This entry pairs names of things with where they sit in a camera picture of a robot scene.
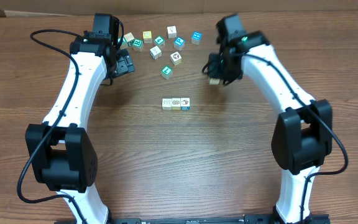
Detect white block red picture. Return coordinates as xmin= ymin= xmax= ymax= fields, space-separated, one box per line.
xmin=170 ymin=52 xmax=182 ymax=65
xmin=180 ymin=98 xmax=190 ymax=110

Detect yellow top block left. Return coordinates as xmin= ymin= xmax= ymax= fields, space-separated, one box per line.
xmin=142 ymin=30 xmax=153 ymax=44

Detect green letter L block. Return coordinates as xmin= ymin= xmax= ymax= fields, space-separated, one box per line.
xmin=161 ymin=65 xmax=173 ymax=79

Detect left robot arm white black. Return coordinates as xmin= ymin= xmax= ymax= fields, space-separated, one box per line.
xmin=17 ymin=14 xmax=134 ymax=223

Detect white engraved block blue side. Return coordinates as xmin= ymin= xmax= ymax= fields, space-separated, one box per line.
xmin=162 ymin=98 xmax=172 ymax=110

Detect plain wooden block number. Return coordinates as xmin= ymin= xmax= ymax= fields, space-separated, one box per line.
xmin=124 ymin=32 xmax=135 ymax=47

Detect blue letter P block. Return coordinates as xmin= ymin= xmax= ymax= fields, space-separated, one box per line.
xmin=174 ymin=37 xmax=185 ymax=50

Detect green letter R block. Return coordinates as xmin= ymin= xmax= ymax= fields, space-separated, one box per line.
xmin=132 ymin=39 xmax=144 ymax=52

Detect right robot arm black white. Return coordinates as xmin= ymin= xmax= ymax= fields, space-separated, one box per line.
xmin=202 ymin=14 xmax=333 ymax=223

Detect white block top centre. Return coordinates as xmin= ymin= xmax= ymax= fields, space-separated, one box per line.
xmin=167 ymin=26 xmax=177 ymax=39

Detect white block yellow side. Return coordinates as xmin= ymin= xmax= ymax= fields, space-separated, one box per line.
xmin=172 ymin=98 xmax=181 ymax=110

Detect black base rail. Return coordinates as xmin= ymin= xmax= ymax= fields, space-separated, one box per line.
xmin=106 ymin=213 xmax=331 ymax=224

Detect green block number four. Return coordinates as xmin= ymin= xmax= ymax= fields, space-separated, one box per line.
xmin=154 ymin=35 xmax=165 ymax=48

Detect blue block top right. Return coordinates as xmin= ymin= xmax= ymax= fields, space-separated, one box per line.
xmin=191 ymin=31 xmax=202 ymax=45

